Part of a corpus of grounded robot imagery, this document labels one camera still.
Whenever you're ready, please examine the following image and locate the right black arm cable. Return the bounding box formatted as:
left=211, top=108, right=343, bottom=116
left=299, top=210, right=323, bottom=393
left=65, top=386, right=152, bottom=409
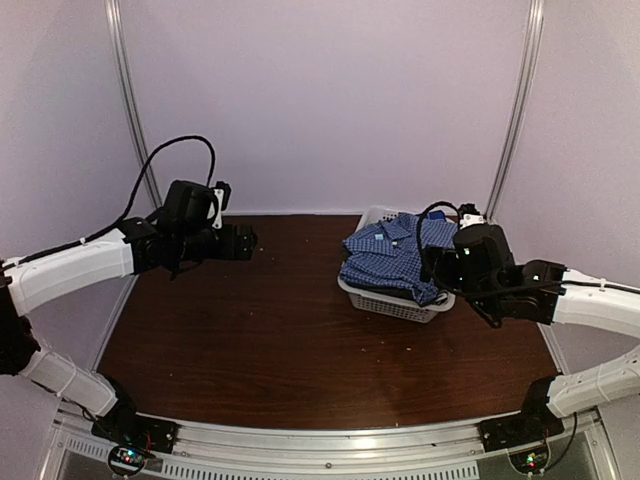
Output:
left=414, top=200, right=640, bottom=329

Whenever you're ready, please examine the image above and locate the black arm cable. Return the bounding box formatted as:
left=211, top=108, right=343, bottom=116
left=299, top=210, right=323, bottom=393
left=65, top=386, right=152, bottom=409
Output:
left=414, top=200, right=640, bottom=329
left=9, top=134, right=218, bottom=266

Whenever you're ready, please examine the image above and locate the blue plaid long sleeve shirt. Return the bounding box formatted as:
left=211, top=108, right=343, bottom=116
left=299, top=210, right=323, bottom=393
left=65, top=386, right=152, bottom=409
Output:
left=339, top=212, right=457, bottom=306

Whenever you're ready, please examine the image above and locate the left aluminium frame post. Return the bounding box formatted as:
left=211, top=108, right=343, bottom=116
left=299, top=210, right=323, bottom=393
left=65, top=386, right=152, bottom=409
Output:
left=103, top=0, right=164, bottom=214

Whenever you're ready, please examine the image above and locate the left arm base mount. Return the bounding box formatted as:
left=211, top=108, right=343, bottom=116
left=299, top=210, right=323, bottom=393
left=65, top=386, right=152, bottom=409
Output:
left=83, top=412, right=178, bottom=478

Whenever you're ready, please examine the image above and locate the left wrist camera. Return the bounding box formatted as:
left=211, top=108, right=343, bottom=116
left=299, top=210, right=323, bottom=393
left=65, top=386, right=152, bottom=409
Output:
left=207, top=181, right=232, bottom=230

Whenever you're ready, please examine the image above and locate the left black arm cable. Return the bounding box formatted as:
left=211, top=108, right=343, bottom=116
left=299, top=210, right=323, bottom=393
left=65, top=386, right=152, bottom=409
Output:
left=9, top=134, right=218, bottom=266

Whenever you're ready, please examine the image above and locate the right aluminium frame post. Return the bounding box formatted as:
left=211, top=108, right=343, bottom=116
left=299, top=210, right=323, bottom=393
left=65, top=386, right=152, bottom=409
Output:
left=485, top=0, right=545, bottom=220

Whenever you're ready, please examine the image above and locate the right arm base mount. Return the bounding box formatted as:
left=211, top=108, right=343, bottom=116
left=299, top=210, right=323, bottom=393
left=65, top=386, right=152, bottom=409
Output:
left=478, top=412, right=564, bottom=476

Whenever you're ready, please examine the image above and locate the aluminium frame post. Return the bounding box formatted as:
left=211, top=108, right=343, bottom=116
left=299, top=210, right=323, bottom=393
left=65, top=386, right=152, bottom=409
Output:
left=485, top=0, right=545, bottom=220
left=103, top=0, right=164, bottom=214

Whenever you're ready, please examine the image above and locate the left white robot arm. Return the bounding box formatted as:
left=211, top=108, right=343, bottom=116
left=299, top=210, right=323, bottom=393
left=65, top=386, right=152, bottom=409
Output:
left=1, top=180, right=258, bottom=444

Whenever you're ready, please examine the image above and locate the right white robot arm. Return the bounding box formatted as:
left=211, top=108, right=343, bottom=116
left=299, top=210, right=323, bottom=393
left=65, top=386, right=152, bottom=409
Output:
left=417, top=218, right=639, bottom=442

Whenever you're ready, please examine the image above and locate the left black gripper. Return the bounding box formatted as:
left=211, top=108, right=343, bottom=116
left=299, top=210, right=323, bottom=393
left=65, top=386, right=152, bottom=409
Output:
left=176, top=224, right=257, bottom=264

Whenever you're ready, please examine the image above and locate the white plastic laundry basket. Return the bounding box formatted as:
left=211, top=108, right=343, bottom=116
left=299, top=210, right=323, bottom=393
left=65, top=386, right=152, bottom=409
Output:
left=337, top=205, right=455, bottom=324

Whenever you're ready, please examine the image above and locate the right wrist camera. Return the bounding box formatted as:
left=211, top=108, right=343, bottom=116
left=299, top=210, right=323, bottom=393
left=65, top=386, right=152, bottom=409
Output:
left=457, top=203, right=487, bottom=229

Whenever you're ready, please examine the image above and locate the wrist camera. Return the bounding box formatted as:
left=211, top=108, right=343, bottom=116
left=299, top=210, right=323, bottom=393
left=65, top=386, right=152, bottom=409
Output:
left=457, top=203, right=487, bottom=229
left=207, top=181, right=232, bottom=230

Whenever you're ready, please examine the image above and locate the dark blue plaid shirt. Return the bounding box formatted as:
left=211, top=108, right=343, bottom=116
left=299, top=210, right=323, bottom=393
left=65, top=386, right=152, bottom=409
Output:
left=427, top=210, right=447, bottom=221

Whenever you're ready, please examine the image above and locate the aluminium front rail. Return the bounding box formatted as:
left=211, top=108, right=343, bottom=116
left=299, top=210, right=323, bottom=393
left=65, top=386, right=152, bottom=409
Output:
left=36, top=405, right=621, bottom=479

